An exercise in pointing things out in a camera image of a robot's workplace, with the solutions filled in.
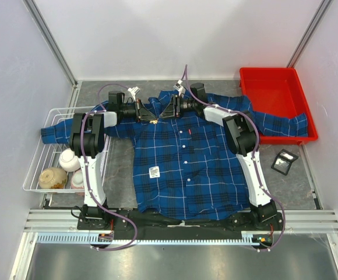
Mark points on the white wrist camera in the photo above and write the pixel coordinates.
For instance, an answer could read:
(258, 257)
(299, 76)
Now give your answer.
(133, 92)
(179, 87)

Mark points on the white ceramic bowl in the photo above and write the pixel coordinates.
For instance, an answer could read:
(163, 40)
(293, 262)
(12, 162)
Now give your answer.
(69, 161)

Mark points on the aluminium slotted rail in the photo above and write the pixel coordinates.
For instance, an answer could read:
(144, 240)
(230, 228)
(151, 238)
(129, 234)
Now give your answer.
(245, 239)

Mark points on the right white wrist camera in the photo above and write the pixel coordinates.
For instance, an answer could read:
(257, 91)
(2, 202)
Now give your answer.
(179, 87)

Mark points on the red plastic bin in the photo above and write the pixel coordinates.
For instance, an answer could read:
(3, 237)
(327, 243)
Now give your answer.
(278, 91)

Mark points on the beige ceramic bowl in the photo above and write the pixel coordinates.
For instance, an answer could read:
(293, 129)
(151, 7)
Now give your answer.
(53, 178)

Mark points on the blue plaid shirt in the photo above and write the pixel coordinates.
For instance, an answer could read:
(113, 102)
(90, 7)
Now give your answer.
(182, 168)

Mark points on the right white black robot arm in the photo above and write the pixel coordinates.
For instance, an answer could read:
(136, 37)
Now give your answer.
(242, 140)

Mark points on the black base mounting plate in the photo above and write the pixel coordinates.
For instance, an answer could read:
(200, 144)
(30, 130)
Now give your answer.
(153, 224)

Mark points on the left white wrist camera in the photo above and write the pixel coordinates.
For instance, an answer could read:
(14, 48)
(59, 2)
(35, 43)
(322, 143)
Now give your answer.
(133, 92)

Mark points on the pink patterned ceramic bowl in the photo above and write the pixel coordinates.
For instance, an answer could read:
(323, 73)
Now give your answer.
(77, 181)

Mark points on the black brooch box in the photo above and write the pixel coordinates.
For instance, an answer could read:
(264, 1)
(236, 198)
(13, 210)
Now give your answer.
(283, 162)

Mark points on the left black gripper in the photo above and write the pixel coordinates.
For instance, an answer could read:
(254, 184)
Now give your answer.
(142, 114)

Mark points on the white wire dish rack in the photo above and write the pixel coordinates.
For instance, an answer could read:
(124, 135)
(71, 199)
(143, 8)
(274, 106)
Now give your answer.
(47, 155)

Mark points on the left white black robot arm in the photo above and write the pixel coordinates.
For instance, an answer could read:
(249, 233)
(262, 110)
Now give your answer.
(87, 142)

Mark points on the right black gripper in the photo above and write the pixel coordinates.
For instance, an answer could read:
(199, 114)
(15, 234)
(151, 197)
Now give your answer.
(173, 109)

